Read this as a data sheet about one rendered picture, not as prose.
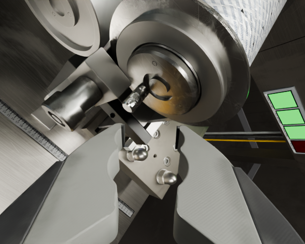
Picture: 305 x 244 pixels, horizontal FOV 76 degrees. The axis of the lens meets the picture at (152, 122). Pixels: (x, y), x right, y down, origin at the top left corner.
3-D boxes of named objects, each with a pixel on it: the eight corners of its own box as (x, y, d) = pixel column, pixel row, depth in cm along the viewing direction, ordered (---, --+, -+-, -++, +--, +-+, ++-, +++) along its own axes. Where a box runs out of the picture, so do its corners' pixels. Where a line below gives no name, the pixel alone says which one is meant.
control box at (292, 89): (262, 92, 52) (293, 87, 46) (263, 91, 52) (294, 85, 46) (294, 153, 61) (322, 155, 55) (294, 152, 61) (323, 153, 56)
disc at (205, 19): (90, 40, 23) (178, -72, 10) (93, 38, 23) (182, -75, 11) (164, 129, 28) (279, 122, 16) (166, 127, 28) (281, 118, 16)
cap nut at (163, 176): (153, 178, 44) (165, 182, 40) (161, 165, 46) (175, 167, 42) (162, 187, 45) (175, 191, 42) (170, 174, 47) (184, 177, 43)
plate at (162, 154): (103, 153, 44) (115, 155, 39) (187, 54, 62) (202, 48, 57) (147, 193, 50) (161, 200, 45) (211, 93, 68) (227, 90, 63)
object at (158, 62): (207, 116, 17) (152, 115, 23) (216, 101, 18) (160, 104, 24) (167, 39, 14) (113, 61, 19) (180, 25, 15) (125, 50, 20)
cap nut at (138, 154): (122, 154, 40) (133, 156, 36) (133, 141, 42) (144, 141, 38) (134, 165, 41) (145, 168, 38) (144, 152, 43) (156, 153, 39)
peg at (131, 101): (133, 115, 19) (122, 110, 19) (149, 97, 20) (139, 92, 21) (131, 106, 18) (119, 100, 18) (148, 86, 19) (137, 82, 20)
